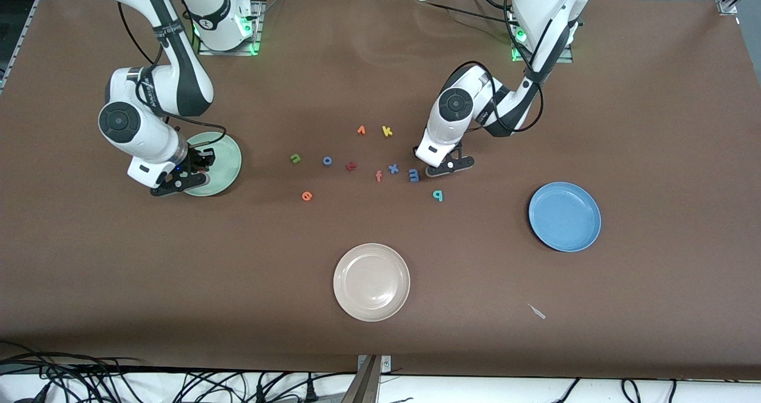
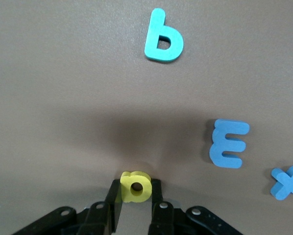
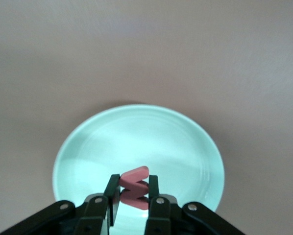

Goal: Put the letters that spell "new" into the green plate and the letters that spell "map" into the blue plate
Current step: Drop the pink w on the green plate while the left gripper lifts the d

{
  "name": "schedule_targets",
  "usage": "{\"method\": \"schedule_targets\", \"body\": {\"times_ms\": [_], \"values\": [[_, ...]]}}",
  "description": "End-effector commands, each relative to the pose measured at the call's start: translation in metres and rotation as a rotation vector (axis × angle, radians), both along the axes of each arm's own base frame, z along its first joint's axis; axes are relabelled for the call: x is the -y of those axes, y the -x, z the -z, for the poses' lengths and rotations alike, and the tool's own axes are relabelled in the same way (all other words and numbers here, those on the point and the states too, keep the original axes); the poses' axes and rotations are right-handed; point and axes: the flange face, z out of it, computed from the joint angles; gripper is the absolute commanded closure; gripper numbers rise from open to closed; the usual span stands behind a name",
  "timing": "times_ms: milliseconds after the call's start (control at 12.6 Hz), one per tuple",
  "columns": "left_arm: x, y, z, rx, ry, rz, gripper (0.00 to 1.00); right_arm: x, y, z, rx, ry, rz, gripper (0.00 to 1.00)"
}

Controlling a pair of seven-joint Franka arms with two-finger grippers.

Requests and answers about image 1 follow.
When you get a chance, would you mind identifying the beige plate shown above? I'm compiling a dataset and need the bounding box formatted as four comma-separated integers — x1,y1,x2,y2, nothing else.
333,243,411,322

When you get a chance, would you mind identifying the green plate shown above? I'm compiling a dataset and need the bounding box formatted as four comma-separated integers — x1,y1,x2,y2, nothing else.
178,132,243,197

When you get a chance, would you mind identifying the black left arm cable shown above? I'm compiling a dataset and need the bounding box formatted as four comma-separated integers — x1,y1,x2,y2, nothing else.
443,0,545,135

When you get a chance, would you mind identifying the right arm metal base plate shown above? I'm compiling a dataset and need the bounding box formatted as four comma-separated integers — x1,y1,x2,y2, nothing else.
197,0,263,56

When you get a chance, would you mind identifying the black cable on table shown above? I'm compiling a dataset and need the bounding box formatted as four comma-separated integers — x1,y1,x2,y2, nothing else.
410,0,518,28

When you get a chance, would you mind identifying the grey metal beam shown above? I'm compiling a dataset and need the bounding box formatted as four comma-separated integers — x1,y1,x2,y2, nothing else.
340,355,381,403

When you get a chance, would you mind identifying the metal table edge bracket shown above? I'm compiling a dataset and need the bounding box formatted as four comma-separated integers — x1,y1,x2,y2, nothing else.
357,354,392,374

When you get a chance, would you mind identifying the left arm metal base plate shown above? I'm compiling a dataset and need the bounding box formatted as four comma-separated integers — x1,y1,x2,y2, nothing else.
510,10,574,64

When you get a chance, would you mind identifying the blue plate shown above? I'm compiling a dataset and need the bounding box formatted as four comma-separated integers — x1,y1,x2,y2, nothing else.
529,182,602,253

